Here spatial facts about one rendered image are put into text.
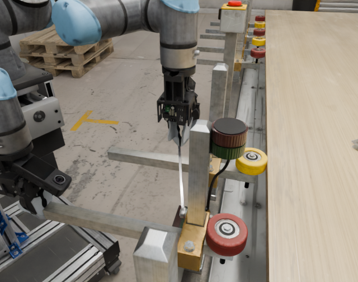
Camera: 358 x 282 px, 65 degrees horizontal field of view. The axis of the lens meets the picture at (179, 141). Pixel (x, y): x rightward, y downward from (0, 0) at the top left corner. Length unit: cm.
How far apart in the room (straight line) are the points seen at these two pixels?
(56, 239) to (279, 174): 113
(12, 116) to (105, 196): 144
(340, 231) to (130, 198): 148
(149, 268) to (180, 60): 39
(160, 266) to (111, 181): 181
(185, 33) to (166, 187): 152
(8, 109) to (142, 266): 40
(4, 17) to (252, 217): 95
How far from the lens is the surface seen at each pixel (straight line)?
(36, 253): 153
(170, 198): 190
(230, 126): 47
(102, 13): 54
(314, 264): 58
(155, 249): 28
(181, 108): 59
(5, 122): 59
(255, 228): 97
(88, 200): 198
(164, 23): 56
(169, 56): 57
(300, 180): 73
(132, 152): 85
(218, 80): 69
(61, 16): 54
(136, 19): 59
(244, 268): 88
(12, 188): 70
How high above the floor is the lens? 135
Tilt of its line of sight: 34 degrees down
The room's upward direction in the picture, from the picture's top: straight up
